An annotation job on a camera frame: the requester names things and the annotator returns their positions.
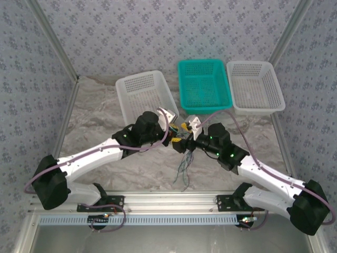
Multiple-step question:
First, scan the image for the white slotted cable duct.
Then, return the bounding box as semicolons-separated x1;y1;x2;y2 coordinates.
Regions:
38;215;253;226

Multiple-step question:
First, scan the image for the aluminium side rail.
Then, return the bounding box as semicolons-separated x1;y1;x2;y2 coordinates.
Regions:
271;114;294;179
51;77;81;159

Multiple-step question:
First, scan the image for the aluminium corner post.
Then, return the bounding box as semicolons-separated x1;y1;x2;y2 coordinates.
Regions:
267;0;314;65
26;0;80;82

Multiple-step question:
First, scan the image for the aluminium frame strut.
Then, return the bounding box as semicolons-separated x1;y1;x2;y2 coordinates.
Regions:
310;233;330;253
13;215;40;253

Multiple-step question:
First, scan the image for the controller board with LED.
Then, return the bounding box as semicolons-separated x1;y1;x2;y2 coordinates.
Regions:
238;215;257;227
87;215;110;229

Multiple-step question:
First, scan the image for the grey metal panel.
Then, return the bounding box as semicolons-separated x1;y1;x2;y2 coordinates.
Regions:
28;225;315;253

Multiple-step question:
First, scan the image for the teal perforated plastic basket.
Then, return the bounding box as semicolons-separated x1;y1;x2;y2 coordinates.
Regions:
177;59;234;116

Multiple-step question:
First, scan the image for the white perforated plastic basket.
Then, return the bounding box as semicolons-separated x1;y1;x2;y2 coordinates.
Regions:
226;60;286;116
115;70;180;126

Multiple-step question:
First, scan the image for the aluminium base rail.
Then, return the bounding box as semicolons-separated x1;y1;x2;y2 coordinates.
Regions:
28;191;315;213

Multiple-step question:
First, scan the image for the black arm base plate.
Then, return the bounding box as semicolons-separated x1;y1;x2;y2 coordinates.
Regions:
76;194;125;212
216;194;253;212

